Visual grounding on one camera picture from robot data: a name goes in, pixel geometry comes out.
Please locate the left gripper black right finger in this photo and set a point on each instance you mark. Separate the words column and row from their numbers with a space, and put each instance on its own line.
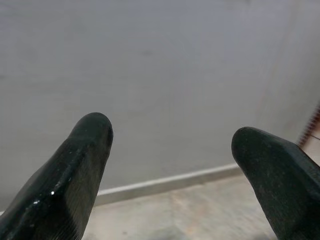
column 280, row 180

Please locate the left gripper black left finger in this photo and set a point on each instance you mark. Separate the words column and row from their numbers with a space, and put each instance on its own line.
column 62, row 180

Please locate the brown brick-pattern trim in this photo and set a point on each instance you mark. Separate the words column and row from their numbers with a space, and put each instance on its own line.
column 311, row 122

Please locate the white baseboard strip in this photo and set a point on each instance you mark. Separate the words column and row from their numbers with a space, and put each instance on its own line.
column 170, row 182

